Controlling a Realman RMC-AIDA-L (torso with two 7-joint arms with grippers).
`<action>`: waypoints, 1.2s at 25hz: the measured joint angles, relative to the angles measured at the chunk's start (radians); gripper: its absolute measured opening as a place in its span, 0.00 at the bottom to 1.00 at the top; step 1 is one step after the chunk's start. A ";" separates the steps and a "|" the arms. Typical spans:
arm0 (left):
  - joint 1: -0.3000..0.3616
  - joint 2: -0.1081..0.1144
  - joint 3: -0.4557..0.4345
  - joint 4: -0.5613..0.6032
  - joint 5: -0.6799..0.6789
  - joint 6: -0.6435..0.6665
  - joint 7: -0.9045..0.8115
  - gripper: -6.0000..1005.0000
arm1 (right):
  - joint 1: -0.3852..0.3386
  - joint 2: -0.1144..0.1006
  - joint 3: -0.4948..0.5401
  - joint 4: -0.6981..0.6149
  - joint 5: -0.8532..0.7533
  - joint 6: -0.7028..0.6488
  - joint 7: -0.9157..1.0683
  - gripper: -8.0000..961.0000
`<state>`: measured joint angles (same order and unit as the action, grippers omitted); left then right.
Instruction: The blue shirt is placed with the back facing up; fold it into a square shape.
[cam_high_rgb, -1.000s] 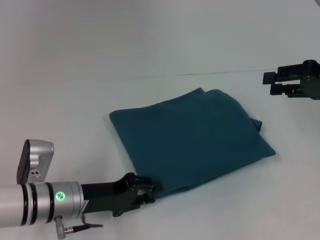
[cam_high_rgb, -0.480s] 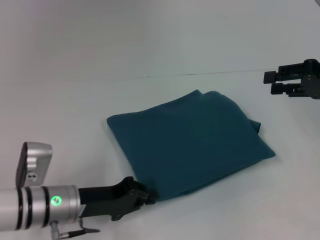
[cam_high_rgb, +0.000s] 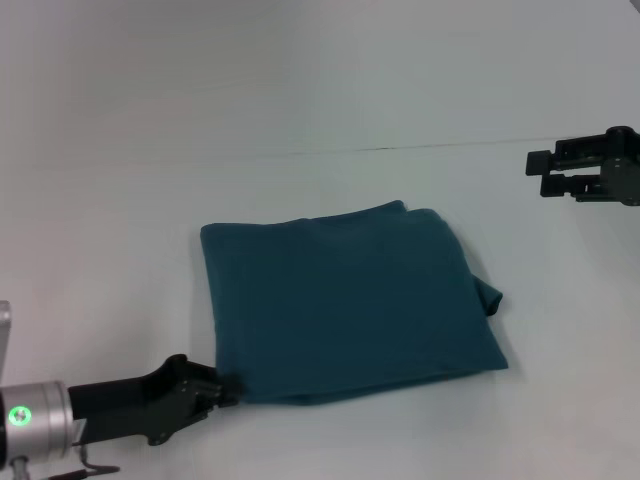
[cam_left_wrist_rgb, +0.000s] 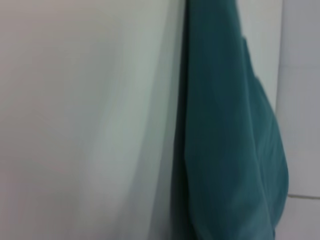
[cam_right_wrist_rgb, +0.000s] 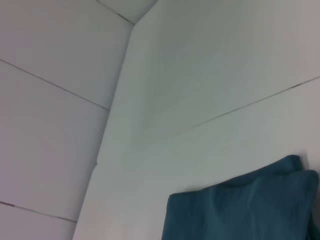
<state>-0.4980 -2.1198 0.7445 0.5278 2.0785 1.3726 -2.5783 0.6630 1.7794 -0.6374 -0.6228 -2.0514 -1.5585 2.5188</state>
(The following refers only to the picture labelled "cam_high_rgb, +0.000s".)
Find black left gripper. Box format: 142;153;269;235
66;353;247;447

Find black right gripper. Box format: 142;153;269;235
524;125;640;208

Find blue teal shirt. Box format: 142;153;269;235
199;199;510;407

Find left arm brown cable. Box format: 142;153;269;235
9;433;122;480

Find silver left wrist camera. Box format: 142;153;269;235
0;300;12;387

